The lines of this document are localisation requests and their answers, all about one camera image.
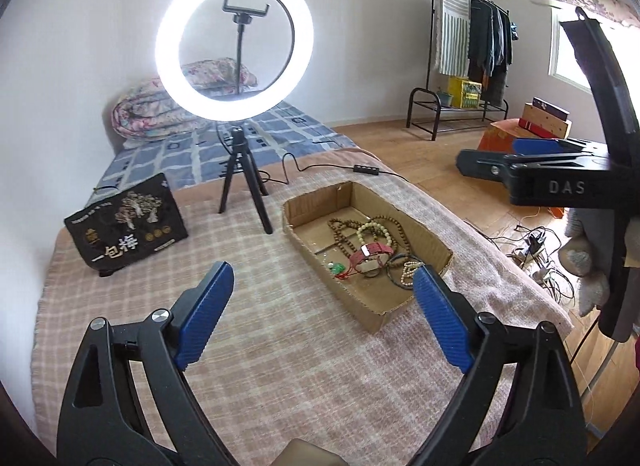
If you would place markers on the dark bangle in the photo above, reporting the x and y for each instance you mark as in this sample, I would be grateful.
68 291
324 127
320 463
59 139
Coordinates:
392 276

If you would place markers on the orange cardboard box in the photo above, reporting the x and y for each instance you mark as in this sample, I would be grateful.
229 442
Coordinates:
500 134

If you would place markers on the green jade pendant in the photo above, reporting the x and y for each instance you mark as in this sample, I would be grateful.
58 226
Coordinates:
339 268

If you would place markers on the pink plaid blanket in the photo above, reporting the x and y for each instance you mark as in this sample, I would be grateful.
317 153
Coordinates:
280 371

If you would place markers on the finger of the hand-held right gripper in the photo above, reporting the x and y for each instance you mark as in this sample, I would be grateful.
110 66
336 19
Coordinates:
537 146
480 164

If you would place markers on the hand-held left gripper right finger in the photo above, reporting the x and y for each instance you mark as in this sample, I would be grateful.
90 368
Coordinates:
440 316

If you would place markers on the person's right hand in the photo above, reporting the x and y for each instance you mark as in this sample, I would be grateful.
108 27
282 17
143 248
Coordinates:
580 256

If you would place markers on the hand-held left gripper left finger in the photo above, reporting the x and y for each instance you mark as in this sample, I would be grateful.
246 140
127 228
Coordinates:
205 316

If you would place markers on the yellow crate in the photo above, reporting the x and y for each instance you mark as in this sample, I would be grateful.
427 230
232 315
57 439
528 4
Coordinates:
462 93

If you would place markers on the black phone holder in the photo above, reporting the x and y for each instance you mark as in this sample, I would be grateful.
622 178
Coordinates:
245 8

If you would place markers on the black clothes rack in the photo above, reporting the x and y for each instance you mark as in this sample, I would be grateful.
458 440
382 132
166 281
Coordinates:
431 70

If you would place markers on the tan flat box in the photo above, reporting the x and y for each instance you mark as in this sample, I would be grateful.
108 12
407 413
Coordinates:
547 123

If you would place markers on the dark flat box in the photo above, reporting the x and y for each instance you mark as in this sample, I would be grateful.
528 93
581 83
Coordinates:
550 106

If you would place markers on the window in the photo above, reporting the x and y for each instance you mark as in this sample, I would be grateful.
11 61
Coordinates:
567 55

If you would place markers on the floral quilt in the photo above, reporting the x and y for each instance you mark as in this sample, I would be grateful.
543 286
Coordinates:
145 110

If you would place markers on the shallow cardboard box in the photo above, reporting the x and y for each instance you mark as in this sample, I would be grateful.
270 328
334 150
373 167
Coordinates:
350 296

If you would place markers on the dark hanging clothes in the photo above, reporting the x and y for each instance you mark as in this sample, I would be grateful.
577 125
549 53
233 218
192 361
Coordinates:
492 45

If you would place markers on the black snack bag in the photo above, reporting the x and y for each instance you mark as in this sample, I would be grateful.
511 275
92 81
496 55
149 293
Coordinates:
125 226

